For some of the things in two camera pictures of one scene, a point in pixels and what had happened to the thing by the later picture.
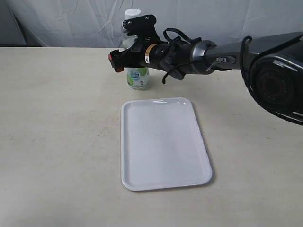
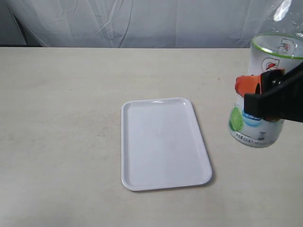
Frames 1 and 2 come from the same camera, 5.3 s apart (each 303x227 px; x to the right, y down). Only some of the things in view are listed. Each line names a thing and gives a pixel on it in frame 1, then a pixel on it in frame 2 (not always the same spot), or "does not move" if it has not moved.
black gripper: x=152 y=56 to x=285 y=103
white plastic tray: x=161 y=145 does not move
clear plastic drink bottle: x=138 y=78 to x=277 y=45
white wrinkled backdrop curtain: x=98 y=23 does not move
